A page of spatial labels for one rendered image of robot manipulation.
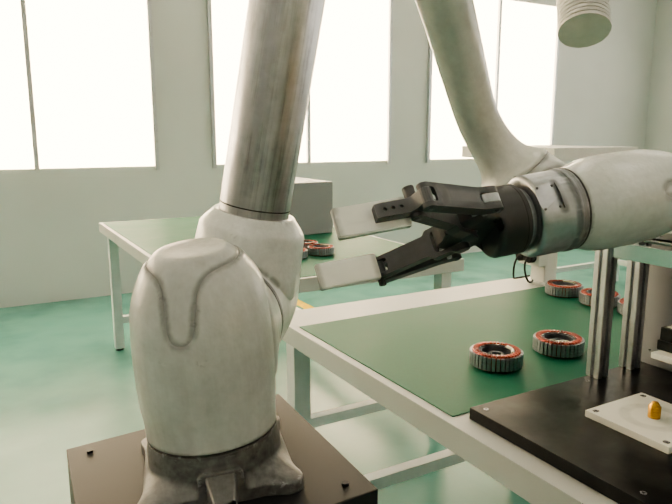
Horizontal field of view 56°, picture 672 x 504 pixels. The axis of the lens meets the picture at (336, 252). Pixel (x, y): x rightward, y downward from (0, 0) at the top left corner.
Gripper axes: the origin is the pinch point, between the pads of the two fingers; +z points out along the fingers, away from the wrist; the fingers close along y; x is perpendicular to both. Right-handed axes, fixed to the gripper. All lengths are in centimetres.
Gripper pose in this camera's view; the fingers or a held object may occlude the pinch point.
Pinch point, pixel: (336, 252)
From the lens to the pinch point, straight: 63.1
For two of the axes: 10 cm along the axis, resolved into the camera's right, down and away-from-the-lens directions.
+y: 1.4, -3.9, -9.1
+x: 2.5, 9.0, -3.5
